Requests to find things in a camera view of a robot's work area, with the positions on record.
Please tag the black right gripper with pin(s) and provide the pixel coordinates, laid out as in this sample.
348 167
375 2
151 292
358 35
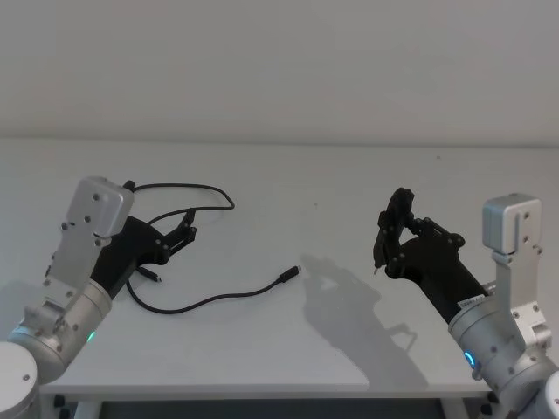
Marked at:
441 275

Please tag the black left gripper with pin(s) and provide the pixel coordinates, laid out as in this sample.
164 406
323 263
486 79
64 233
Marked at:
126 249

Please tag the white table leg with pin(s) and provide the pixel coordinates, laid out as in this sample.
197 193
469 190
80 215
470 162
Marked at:
452 410
89 410

